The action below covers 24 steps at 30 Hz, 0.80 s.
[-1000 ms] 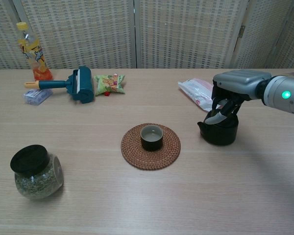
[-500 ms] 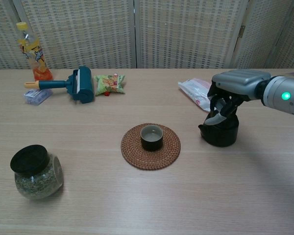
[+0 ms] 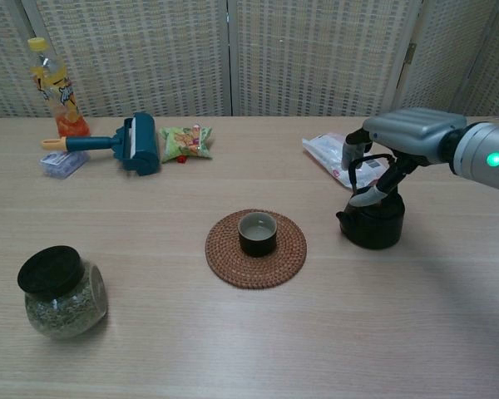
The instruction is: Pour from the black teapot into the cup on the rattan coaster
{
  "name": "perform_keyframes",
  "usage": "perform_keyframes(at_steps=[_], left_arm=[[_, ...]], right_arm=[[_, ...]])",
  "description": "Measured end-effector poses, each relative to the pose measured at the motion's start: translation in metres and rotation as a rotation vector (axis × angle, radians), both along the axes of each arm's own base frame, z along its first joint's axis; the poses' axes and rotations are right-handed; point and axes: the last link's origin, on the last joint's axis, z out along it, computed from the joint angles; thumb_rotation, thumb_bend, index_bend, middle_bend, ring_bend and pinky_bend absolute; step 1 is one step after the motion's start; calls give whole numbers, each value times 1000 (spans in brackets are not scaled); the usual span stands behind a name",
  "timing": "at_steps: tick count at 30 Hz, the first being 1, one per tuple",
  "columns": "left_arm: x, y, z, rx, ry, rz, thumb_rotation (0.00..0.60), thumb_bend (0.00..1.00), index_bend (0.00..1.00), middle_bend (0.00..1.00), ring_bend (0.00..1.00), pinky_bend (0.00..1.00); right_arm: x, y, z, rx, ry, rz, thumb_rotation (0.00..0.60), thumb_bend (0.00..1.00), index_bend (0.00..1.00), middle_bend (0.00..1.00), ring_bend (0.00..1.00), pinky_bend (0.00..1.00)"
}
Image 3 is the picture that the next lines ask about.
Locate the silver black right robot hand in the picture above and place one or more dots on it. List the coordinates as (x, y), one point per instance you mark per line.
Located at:
(416, 133)

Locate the black teapot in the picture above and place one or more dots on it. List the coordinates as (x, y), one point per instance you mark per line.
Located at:
(374, 228)

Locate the white pink plastic package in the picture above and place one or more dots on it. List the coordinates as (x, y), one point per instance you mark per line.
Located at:
(322, 149)

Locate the small black teacup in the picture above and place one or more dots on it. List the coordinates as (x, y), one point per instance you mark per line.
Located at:
(258, 246)

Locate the round woven rattan coaster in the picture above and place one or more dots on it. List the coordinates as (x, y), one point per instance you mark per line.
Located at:
(233, 270)

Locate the green snack bag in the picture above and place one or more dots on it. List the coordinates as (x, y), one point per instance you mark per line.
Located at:
(187, 145)

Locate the teal lint roller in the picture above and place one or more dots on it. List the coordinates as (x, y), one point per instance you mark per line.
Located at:
(143, 145)

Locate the woven folding screen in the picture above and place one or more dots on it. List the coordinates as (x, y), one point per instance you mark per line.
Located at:
(149, 62)

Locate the orange drink bottle yellow cap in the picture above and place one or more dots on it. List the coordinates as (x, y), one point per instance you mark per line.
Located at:
(62, 104)

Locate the small clear plastic box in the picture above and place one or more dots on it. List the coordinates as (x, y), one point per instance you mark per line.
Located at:
(62, 167)

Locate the glass jar with black lid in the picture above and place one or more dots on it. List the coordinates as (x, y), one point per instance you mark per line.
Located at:
(58, 311)

